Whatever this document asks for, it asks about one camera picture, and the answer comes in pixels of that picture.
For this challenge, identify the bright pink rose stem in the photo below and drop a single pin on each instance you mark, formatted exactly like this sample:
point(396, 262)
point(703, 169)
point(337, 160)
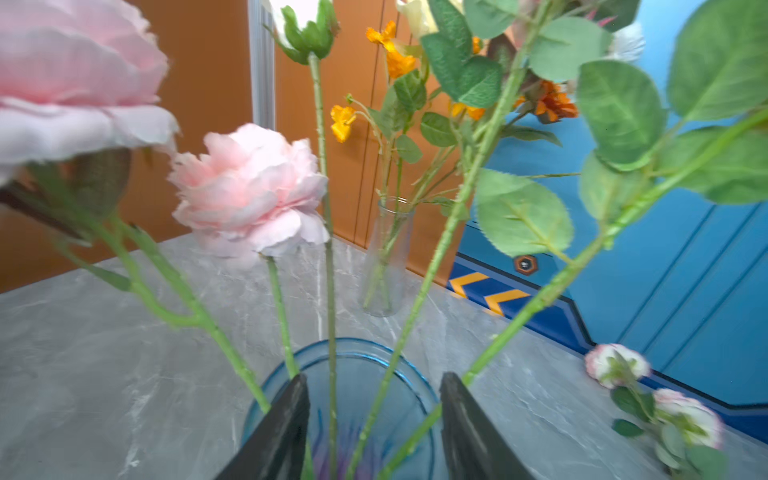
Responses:
point(475, 150)

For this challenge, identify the purple glass vase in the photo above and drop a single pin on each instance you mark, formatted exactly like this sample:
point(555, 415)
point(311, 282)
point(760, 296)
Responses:
point(361, 365)

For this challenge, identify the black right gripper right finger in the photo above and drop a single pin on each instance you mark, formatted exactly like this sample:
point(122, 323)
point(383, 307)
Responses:
point(473, 447)

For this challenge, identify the orange gerbera flower stem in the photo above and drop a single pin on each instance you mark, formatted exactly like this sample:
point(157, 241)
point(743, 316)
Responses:
point(548, 102)

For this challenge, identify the single orange ranunculus stem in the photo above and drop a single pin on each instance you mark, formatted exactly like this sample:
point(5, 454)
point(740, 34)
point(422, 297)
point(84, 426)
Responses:
point(705, 132)

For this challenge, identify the orange poppy flower stem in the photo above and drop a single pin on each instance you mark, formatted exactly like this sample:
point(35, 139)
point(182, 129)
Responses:
point(394, 119)

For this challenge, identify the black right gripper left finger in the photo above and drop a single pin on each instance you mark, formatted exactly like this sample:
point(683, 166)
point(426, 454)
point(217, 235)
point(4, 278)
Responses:
point(276, 448)

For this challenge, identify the aluminium corner post left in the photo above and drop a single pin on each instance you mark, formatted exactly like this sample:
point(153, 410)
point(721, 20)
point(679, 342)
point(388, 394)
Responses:
point(262, 64)

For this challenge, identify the white ranunculus flower stem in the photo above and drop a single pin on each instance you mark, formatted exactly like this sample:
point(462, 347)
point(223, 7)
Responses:
point(628, 44)

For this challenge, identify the pale pink rose stem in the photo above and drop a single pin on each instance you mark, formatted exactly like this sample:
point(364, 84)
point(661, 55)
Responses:
point(687, 434)

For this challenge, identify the small orange flower stem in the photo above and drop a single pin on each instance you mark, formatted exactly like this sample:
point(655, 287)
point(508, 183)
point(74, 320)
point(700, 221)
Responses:
point(457, 109)

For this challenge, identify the pink rose flower stem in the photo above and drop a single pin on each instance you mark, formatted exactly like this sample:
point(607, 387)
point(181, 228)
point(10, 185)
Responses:
point(79, 95)

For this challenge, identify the cream white rose stem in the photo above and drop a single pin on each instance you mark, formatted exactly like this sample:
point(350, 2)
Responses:
point(418, 16)

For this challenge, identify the clear ribbed glass vase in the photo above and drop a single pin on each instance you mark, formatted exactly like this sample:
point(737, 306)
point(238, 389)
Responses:
point(382, 290)

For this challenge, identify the white rose bud stem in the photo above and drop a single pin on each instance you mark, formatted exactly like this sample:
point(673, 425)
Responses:
point(305, 32)

